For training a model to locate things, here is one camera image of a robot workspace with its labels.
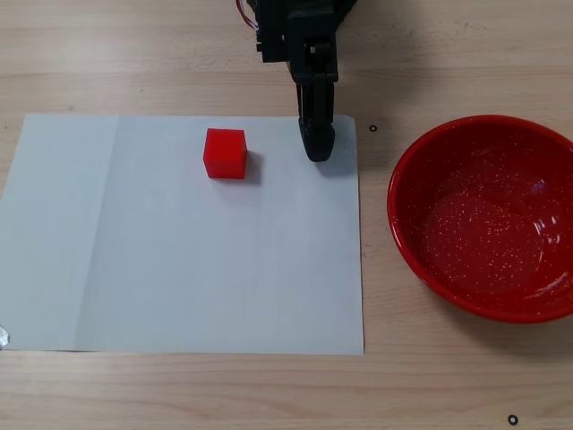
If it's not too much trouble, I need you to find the red speckled bowl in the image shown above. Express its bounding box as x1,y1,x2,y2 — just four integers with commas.
387,115,573,325

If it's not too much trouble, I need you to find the white paper sheet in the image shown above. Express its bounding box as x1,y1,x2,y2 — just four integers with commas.
0,114,366,358

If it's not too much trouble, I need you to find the red white wrist servo cable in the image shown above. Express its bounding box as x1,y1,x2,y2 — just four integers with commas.
235,0,261,31

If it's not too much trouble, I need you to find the red cube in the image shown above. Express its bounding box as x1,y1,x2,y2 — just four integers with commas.
202,127,249,181

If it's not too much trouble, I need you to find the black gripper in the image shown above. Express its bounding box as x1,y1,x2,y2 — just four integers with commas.
255,8,340,163

